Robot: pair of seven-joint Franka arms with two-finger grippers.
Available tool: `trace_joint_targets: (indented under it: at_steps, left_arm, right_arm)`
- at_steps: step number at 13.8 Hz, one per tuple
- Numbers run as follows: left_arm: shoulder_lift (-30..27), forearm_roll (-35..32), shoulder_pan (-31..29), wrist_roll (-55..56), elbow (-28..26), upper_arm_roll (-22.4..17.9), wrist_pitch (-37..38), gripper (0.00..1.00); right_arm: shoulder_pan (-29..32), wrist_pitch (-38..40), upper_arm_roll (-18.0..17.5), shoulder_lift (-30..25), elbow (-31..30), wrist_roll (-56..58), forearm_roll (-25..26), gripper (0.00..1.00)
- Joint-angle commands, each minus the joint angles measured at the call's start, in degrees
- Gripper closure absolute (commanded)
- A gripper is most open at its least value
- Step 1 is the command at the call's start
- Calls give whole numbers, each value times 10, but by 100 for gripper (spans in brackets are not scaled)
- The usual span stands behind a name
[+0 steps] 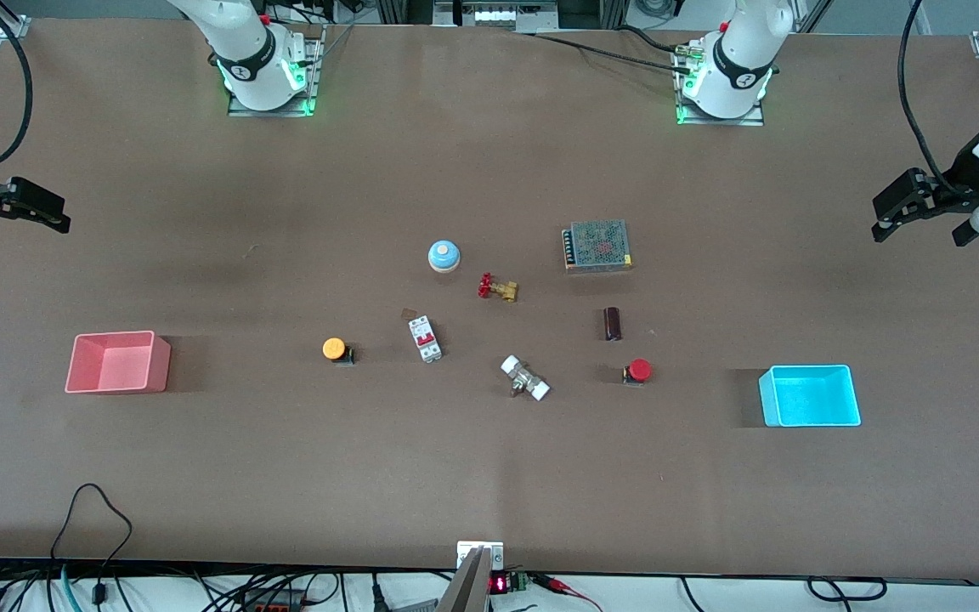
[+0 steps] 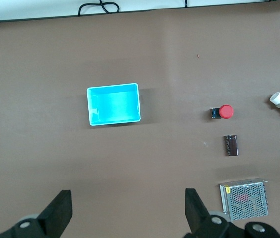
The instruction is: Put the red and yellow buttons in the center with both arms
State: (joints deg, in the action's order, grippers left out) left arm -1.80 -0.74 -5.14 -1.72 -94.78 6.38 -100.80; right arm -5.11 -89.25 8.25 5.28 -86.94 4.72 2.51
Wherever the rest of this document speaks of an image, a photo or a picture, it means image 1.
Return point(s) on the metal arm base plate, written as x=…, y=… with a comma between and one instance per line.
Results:
x=727, y=121
x=316, y=68

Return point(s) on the red push button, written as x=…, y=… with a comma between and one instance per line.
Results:
x=640, y=369

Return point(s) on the grey metal camera bracket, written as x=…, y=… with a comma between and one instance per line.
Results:
x=468, y=586

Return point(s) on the black orange power strip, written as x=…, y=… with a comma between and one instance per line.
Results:
x=273, y=603

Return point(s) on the metal mesh power supply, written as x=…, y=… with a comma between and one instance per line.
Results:
x=598, y=246

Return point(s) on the red alligator clip lead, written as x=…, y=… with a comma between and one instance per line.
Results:
x=562, y=586

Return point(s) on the blue dome button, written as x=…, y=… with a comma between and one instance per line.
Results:
x=444, y=254

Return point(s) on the yellow push button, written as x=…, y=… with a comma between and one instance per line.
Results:
x=334, y=348

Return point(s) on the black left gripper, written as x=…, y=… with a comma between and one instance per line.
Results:
x=959, y=179

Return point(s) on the pink plastic bin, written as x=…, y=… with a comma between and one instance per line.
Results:
x=120, y=380

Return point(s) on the dark brown capacitor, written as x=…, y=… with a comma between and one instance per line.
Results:
x=613, y=324

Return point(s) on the cyan plastic bin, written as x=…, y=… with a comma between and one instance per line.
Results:
x=812, y=415

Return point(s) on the red digit display module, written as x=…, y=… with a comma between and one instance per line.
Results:
x=500, y=584

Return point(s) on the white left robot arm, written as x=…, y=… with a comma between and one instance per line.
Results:
x=744, y=51

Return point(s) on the white red circuit breaker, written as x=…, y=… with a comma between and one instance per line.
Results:
x=426, y=338

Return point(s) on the metal fitting white ends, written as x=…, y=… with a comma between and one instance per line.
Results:
x=525, y=379

